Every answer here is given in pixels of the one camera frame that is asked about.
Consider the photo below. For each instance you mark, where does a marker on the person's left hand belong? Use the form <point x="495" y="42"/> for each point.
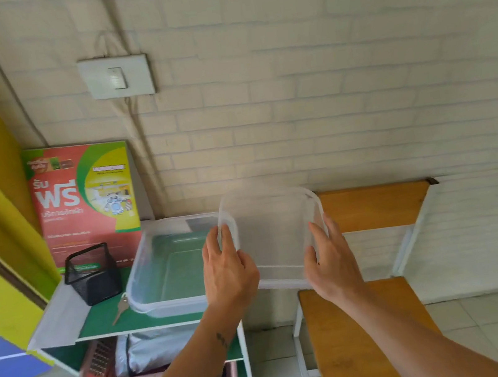
<point x="227" y="276"/>

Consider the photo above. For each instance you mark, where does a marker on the person's right forearm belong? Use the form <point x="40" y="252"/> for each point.
<point x="423" y="339"/>

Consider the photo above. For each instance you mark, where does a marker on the grey plastic bag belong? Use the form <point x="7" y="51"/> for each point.
<point x="161" y="348"/>

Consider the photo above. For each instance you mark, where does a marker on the person's left forearm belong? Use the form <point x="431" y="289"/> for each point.
<point x="184" y="375"/>

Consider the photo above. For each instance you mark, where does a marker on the white wall light switch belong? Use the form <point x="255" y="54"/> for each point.
<point x="116" y="77"/>

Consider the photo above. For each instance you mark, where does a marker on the white and green shelf cabinet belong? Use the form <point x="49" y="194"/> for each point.
<point x="129" y="355"/>

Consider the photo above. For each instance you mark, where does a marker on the red and green poster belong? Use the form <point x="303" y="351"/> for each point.
<point x="86" y="202"/>

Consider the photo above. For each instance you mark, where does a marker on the black mesh pen holder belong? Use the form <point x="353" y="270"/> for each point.
<point x="93" y="274"/>

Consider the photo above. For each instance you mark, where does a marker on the clear plastic tray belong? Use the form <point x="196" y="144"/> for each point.
<point x="172" y="266"/>

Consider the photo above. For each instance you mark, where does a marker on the person's right thumb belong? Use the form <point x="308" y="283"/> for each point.
<point x="310" y="263"/>

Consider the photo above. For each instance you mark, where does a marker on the person's right hand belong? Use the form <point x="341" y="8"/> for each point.
<point x="334" y="266"/>

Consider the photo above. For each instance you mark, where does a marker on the silver key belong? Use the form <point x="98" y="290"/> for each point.
<point x="119" y="307"/>

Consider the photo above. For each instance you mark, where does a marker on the clear plastic container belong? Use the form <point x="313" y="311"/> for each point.
<point x="275" y="238"/>

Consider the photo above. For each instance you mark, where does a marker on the wooden shelf with white frame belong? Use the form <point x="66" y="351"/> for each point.
<point x="364" y="294"/>

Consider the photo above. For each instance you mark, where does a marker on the person's left thumb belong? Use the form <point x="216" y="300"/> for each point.
<point x="210" y="248"/>

